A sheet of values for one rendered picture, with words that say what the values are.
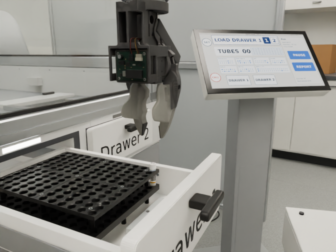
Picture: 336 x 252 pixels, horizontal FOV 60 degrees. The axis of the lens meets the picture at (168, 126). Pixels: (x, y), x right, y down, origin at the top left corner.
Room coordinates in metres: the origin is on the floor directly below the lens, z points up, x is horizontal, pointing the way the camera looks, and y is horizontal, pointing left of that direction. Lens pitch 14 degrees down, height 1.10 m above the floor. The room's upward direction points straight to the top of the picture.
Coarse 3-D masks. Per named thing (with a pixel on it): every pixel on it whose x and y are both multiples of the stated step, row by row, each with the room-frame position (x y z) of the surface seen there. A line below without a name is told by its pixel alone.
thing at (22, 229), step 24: (168, 168) 0.51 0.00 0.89; (168, 192) 0.51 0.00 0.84; (0, 216) 0.35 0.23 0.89; (24, 216) 0.34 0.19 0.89; (0, 240) 0.35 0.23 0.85; (24, 240) 0.33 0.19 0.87; (48, 240) 0.32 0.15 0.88; (72, 240) 0.30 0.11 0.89; (96, 240) 0.29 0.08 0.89; (120, 240) 0.37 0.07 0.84
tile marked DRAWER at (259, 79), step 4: (256, 76) 1.14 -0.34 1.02; (260, 76) 1.14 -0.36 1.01; (264, 76) 1.14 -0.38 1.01; (268, 76) 1.15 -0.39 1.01; (272, 76) 1.15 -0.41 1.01; (256, 80) 1.12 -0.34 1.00; (260, 80) 1.13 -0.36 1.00; (264, 80) 1.13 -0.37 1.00; (268, 80) 1.13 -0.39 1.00; (272, 80) 1.14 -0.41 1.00; (256, 84) 1.11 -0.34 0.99; (260, 84) 1.11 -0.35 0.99; (264, 84) 1.12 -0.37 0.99; (268, 84) 1.12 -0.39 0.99; (272, 84) 1.12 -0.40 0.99
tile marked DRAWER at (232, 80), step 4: (228, 76) 1.11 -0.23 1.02; (232, 76) 1.12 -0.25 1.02; (236, 76) 1.12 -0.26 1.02; (240, 76) 1.12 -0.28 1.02; (244, 76) 1.13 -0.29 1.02; (248, 76) 1.13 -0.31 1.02; (228, 80) 1.10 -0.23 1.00; (232, 80) 1.10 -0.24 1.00; (236, 80) 1.11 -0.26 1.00; (240, 80) 1.11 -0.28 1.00; (244, 80) 1.11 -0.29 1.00; (248, 80) 1.12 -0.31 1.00; (228, 84) 1.09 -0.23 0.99; (232, 84) 1.09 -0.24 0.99; (236, 84) 1.09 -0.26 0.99; (240, 84) 1.10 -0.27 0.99; (244, 84) 1.10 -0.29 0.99; (248, 84) 1.10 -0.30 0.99
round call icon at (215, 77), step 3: (210, 72) 1.11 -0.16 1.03; (213, 72) 1.11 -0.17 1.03; (216, 72) 1.12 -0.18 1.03; (219, 72) 1.12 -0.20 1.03; (210, 75) 1.10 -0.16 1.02; (213, 75) 1.10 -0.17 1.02; (216, 75) 1.11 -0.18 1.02; (219, 75) 1.11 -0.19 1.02; (210, 78) 1.09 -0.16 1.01; (213, 78) 1.09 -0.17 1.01; (216, 78) 1.10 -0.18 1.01; (219, 78) 1.10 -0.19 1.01; (213, 81) 1.09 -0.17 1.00; (216, 81) 1.09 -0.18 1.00; (219, 81) 1.09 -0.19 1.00
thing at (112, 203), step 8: (136, 176) 0.46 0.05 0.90; (144, 176) 0.47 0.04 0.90; (152, 176) 0.47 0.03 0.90; (128, 184) 0.43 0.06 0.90; (136, 184) 0.42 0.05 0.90; (120, 192) 0.40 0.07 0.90; (128, 192) 0.40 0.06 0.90; (104, 200) 0.37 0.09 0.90; (112, 200) 0.37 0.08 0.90; (120, 200) 0.38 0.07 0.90; (96, 208) 0.36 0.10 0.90; (104, 208) 0.35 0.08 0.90; (88, 216) 0.33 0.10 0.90; (96, 216) 0.33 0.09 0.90
